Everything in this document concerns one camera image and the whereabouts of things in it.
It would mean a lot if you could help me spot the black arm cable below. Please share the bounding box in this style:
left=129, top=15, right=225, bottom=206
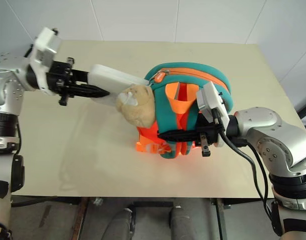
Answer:
left=22, top=43, right=35, bottom=60
left=212, top=107, right=277, bottom=226

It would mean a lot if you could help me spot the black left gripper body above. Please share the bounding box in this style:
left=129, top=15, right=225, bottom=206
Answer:
left=45, top=56, right=77, bottom=107

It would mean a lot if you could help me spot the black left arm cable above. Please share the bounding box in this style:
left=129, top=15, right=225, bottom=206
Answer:
left=22, top=43, right=35, bottom=60

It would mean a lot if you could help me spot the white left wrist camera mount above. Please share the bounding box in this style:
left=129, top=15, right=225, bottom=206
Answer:
left=29, top=26, right=62, bottom=97

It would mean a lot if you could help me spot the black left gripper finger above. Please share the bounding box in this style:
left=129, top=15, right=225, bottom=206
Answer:
left=67, top=83, right=111, bottom=99
left=72, top=69, right=90, bottom=84

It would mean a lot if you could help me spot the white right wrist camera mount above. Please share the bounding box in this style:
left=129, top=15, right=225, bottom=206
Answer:
left=196, top=81, right=230, bottom=148

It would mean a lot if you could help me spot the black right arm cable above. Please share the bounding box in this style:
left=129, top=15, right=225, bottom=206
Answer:
left=212, top=107, right=277, bottom=226

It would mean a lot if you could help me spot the beige plush toy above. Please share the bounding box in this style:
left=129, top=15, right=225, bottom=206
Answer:
left=115, top=84, right=156, bottom=129

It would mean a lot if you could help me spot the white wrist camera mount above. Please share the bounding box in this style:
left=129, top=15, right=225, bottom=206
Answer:
left=196, top=81, right=230, bottom=148
left=29, top=26, right=62, bottom=97

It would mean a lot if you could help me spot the dark grey rounded shape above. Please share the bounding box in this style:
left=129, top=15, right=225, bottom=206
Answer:
left=109, top=207, right=134, bottom=240
left=168, top=199, right=220, bottom=240

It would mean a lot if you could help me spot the orange and teal backpack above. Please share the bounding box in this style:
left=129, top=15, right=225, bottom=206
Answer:
left=135, top=61, right=234, bottom=160

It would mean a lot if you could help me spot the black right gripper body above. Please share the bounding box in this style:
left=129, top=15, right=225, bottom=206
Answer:
left=194, top=115, right=227, bottom=158

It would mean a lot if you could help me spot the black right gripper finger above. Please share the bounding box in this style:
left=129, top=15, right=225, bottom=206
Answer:
left=157, top=134, right=201, bottom=143
left=157, top=126, right=201, bottom=137

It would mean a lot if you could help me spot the white box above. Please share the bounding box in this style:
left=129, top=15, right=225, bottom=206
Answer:
left=87, top=63, right=150, bottom=106

